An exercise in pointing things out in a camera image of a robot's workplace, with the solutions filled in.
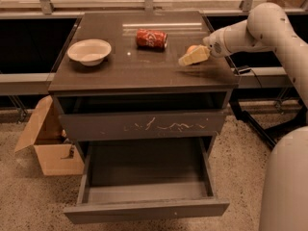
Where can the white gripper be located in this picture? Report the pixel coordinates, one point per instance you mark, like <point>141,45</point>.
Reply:
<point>214,44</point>

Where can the orange fruit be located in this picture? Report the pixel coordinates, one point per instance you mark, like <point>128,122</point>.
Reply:
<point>191,48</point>

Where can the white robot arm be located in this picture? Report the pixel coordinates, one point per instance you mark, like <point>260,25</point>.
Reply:
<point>285,194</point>

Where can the dark grey drawer cabinet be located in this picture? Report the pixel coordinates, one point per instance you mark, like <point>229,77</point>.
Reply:
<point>139,79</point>

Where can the scratched middle drawer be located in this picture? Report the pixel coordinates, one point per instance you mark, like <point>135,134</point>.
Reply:
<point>144,125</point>

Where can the open bottom drawer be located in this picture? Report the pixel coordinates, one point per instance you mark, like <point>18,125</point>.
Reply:
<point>146,179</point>

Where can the red soda can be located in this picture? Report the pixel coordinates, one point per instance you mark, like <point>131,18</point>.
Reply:
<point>151,39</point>

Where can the white bowl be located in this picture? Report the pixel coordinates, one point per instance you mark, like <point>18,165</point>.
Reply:
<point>89,52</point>

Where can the metal window railing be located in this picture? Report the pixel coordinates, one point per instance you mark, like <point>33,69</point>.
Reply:
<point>144,0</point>

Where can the open cardboard box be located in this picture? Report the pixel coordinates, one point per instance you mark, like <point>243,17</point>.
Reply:
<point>57,156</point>

